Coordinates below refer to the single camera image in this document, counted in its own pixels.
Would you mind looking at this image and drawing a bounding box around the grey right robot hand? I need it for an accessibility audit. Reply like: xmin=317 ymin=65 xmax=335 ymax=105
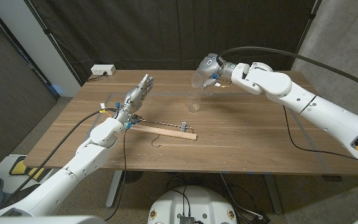
xmin=196 ymin=53 xmax=234 ymax=90

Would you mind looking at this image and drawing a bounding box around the black power adapter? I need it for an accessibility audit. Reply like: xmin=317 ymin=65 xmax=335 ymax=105
xmin=249 ymin=213 xmax=272 ymax=224

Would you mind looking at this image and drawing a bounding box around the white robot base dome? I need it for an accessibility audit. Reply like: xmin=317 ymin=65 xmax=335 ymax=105
xmin=147 ymin=185 xmax=238 ymax=224

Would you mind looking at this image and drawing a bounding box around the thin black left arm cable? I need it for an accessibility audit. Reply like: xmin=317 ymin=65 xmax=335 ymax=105
xmin=104 ymin=130 xmax=129 ymax=222

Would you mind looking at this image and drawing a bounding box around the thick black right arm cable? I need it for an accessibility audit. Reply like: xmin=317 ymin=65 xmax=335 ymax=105
xmin=216 ymin=46 xmax=358 ymax=93

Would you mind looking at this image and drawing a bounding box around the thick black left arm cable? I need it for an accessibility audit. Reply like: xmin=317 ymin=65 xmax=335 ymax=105
xmin=0 ymin=108 xmax=117 ymax=208

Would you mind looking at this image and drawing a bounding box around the wooden table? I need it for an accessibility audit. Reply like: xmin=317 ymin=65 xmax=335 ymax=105
xmin=85 ymin=91 xmax=332 ymax=174

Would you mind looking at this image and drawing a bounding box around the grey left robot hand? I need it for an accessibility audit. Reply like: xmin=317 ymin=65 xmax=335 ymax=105
xmin=113 ymin=73 xmax=154 ymax=124

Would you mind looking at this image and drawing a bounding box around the clear plastic measuring cup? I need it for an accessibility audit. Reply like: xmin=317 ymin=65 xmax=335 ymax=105
xmin=191 ymin=72 xmax=211 ymax=90

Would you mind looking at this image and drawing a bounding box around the round black floor fan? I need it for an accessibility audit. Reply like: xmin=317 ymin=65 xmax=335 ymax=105
xmin=121 ymin=170 xmax=144 ymax=184

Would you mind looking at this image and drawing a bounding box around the backdrop stand pole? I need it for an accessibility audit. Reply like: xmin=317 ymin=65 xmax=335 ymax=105
xmin=290 ymin=0 xmax=323 ymax=72
xmin=23 ymin=0 xmax=84 ymax=86

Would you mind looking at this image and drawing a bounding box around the black outlet cable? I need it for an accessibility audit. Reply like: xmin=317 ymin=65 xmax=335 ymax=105
xmin=87 ymin=72 xmax=108 ymax=82

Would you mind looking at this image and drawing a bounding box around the grey table leg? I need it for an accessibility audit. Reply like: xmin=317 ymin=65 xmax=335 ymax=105
xmin=264 ymin=174 xmax=284 ymax=215

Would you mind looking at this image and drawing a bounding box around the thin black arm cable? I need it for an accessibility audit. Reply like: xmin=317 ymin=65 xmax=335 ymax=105
xmin=104 ymin=130 xmax=129 ymax=222
xmin=283 ymin=105 xmax=358 ymax=169

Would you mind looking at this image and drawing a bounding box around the white floor cable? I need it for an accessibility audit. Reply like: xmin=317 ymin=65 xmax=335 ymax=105
xmin=219 ymin=172 xmax=262 ymax=218

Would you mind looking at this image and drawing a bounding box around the flat wooden stick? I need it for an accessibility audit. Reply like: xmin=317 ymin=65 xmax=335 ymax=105
xmin=131 ymin=124 xmax=198 ymax=141

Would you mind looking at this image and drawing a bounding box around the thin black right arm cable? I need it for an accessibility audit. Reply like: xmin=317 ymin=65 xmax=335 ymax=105
xmin=283 ymin=105 xmax=358 ymax=169

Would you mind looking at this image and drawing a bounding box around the dark wooden door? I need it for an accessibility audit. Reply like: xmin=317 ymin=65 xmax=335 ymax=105
xmin=0 ymin=6 xmax=58 ymax=166

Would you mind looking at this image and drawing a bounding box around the white power outlet box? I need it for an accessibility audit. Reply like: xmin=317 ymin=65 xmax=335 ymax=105
xmin=90 ymin=64 xmax=117 ymax=77

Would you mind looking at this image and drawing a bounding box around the white yellow floor machine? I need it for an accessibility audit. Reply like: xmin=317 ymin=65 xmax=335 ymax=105
xmin=0 ymin=154 xmax=58 ymax=195

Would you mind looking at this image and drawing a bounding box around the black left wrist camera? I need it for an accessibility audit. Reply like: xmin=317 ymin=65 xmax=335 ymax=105
xmin=124 ymin=113 xmax=141 ymax=130

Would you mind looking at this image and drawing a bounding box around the clear glass beaker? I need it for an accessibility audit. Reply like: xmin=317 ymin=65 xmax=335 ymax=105
xmin=185 ymin=90 xmax=202 ymax=113

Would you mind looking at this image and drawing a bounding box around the black fabric backdrop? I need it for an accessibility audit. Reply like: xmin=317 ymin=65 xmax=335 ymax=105
xmin=23 ymin=0 xmax=323 ymax=85

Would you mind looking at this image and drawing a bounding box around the white table leg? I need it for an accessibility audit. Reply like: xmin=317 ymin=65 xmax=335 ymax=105
xmin=106 ymin=170 xmax=124 ymax=208

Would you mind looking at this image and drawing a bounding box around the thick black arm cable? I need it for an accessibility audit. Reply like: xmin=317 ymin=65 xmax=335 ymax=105
xmin=0 ymin=108 xmax=117 ymax=208
xmin=216 ymin=46 xmax=358 ymax=93

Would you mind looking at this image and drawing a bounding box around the twisted thin rope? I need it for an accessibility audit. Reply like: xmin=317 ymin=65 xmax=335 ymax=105
xmin=140 ymin=118 xmax=195 ymax=130

